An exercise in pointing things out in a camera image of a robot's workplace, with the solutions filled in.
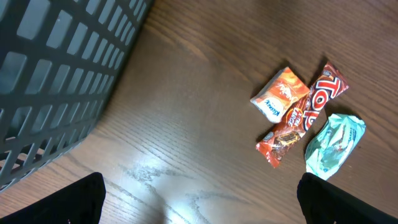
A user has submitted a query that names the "grey plastic basket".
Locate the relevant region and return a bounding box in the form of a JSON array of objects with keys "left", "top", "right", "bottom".
[{"left": 1, "top": 0, "right": 153, "bottom": 190}]

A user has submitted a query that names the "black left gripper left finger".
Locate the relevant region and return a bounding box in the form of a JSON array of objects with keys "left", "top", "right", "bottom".
[{"left": 1, "top": 172, "right": 106, "bottom": 224}]

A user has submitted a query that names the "teal snack wrapper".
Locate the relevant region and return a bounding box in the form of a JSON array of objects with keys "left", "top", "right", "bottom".
[{"left": 305, "top": 113, "right": 366, "bottom": 180}]

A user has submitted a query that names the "orange Top chocolate bar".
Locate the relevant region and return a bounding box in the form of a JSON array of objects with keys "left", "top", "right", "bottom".
[{"left": 256, "top": 62, "right": 349, "bottom": 168}]

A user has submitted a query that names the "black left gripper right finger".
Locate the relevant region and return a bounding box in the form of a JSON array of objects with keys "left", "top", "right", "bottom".
[{"left": 297, "top": 172, "right": 397, "bottom": 224}]

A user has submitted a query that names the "orange white tissue pack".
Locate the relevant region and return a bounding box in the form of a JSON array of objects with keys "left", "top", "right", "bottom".
[{"left": 250, "top": 67, "right": 310, "bottom": 124}]

